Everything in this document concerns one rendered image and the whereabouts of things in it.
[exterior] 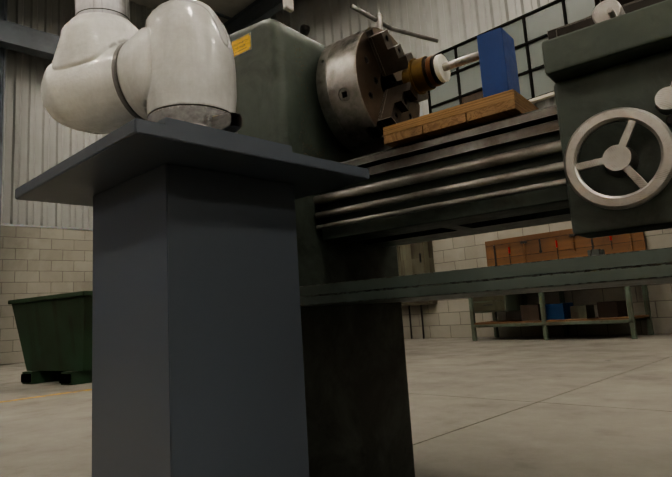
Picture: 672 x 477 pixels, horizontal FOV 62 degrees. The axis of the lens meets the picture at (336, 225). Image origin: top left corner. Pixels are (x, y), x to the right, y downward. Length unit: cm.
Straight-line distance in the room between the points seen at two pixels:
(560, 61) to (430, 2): 951
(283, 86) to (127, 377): 80
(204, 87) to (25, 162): 1093
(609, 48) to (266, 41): 82
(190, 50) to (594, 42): 65
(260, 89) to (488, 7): 844
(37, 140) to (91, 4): 1087
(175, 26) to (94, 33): 18
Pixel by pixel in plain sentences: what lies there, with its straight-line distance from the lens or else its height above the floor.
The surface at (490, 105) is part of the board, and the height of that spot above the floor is 89.
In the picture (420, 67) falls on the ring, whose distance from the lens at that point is 144.
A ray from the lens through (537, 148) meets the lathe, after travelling 113.
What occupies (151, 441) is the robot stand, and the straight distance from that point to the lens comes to 88.
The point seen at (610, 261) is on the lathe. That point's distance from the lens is 93.
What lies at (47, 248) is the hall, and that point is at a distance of 1160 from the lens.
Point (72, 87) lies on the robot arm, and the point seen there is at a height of 93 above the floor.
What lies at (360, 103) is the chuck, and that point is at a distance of 139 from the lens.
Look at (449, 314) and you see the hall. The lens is 921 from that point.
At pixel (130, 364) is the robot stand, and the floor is 44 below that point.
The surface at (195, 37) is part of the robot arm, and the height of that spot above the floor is 98.
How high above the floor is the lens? 50
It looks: 9 degrees up
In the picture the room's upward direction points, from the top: 4 degrees counter-clockwise
